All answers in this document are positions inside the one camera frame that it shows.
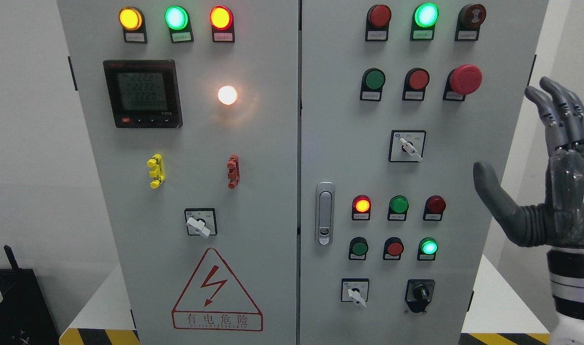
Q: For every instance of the gray robotic hand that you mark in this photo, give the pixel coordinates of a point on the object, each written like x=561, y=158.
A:
x=559, y=221

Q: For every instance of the gray rotary switch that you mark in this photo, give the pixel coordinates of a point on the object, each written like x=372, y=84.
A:
x=407, y=146
x=355, y=290

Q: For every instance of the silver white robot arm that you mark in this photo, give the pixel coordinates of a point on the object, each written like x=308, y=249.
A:
x=566, y=268

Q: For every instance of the green indicator light middle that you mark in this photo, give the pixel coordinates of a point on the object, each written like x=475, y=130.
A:
x=398, y=208

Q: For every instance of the green indicator light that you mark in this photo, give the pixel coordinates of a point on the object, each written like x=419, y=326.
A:
x=179, y=25
x=398, y=208
x=424, y=19

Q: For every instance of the red emergency stop button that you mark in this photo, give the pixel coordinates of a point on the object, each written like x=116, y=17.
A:
x=461, y=82

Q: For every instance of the red push button lower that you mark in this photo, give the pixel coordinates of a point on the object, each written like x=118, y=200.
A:
x=393, y=249

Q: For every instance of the red push button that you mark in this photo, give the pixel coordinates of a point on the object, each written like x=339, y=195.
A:
x=416, y=81
x=393, y=249

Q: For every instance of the red push button upper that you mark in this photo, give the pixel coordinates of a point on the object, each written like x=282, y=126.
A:
x=416, y=81

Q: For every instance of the lit red indicator light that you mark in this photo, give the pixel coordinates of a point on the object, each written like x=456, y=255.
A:
x=361, y=208

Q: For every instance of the green push button lower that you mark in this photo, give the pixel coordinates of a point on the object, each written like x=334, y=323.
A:
x=358, y=248

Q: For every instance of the dark red buzzer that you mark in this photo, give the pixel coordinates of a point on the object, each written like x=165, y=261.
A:
x=470, y=20

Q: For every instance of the green push button upper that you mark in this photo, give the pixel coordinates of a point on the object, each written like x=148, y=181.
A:
x=373, y=81

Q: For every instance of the green indicator light top right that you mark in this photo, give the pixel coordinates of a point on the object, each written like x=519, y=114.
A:
x=424, y=19

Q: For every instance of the red indicator light top right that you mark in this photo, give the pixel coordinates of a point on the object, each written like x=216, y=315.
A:
x=378, y=18

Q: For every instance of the gray electrical cabinet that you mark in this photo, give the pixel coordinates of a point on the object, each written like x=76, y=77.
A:
x=297, y=66

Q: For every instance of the white glowing indicator light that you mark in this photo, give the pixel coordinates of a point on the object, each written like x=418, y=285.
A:
x=227, y=95

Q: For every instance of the red electric hazard warning sticker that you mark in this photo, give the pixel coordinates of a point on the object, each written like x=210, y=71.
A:
x=214, y=299

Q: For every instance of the red orange indicator light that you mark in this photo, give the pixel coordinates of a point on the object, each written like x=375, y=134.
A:
x=221, y=19

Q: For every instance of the green indicator light top left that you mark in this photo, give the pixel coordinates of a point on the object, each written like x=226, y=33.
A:
x=179, y=25

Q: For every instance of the black digital power meter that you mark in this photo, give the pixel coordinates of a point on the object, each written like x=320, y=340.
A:
x=143, y=93

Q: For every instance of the yellow indicator light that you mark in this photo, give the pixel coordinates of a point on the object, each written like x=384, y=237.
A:
x=133, y=25

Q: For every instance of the black box with antenna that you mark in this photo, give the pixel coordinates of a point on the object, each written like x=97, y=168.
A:
x=24, y=315

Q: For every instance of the black key selector switch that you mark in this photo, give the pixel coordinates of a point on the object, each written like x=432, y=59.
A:
x=419, y=294

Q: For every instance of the gray rotary switch bottom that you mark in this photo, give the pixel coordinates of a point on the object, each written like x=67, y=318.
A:
x=355, y=290

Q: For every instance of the silver door handle lock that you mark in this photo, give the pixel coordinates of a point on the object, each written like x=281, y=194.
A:
x=325, y=197

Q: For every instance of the gray rotary switch left door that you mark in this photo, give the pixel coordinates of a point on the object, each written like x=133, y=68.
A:
x=201, y=222

